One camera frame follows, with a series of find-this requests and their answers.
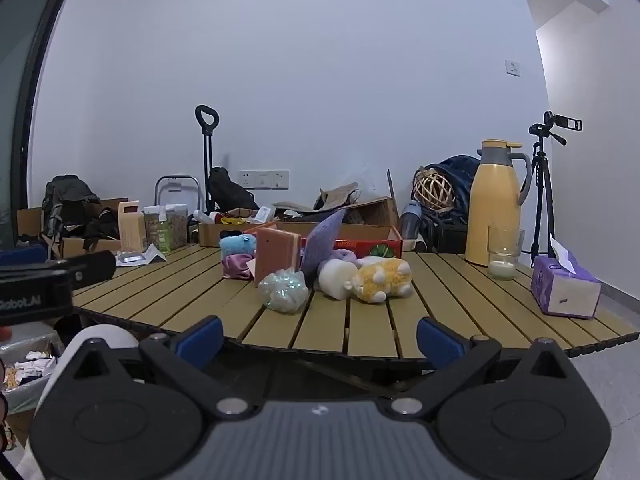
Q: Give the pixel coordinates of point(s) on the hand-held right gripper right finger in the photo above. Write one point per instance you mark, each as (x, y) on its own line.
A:
(440, 344)

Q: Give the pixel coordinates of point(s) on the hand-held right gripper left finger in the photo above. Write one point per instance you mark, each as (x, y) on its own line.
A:
(199, 343)

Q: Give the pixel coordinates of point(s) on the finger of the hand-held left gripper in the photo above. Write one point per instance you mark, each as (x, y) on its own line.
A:
(95, 266)
(22, 254)

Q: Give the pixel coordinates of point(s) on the yellow white plush toy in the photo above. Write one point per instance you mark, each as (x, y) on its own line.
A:
(382, 280)

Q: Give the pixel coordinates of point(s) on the purple satin scrunchie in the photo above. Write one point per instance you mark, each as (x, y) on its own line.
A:
(237, 266)

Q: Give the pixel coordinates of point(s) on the clear plastic bag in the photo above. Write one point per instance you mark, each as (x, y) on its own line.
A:
(284, 291)

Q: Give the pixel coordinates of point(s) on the light blue plush toy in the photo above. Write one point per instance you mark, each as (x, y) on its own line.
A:
(237, 246)

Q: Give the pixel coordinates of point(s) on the red cardboard box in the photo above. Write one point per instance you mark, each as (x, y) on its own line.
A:
(372, 248)

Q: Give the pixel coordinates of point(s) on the white soft item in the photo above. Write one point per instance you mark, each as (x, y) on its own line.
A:
(372, 260)

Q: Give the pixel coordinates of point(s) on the brown cardboard box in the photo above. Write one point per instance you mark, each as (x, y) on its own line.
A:
(30, 222)

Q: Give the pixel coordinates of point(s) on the white plastic packet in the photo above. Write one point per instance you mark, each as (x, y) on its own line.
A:
(137, 257)

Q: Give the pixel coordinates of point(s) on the kraft paper carton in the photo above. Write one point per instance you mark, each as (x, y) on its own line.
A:
(132, 227)

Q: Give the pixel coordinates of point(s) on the dark green backpack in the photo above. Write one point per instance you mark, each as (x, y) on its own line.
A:
(70, 200)

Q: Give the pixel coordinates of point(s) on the trash bin with bag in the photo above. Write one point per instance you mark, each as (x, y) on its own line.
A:
(25, 365)

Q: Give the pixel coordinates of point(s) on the green spray bottle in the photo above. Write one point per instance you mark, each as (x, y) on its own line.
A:
(163, 237)

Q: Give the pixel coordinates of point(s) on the glass candle jar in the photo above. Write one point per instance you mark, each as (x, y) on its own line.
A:
(504, 260)

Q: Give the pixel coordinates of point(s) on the black case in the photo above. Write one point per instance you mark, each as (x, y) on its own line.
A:
(450, 237)

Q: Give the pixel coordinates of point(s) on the shallow cardboard box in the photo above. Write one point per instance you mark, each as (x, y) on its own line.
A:
(215, 235)

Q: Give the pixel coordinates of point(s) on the metal folding stool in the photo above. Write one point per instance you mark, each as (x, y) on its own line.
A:
(172, 182)

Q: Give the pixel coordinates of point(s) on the blue grey hair dryer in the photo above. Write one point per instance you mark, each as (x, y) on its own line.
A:
(411, 220)

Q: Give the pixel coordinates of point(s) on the purple tissue box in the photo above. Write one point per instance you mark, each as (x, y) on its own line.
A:
(562, 290)

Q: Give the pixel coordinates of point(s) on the yellow thermos jug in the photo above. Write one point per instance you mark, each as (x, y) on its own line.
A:
(492, 210)

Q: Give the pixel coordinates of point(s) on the glass door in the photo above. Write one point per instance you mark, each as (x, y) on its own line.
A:
(20, 110)

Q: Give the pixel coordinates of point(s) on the large open cardboard box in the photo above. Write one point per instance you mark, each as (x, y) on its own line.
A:
(370, 210)

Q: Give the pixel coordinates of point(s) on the black bag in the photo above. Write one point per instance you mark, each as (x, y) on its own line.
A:
(227, 190)

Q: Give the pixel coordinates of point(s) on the wicker rattan ball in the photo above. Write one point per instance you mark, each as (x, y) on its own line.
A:
(433, 190)

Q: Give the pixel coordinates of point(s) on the dark blue blanket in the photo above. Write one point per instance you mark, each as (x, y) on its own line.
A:
(462, 180)

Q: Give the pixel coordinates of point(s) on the white wall socket strip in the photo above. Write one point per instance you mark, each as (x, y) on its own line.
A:
(264, 179)

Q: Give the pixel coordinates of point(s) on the black camera tripod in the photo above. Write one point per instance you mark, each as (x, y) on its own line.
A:
(542, 180)

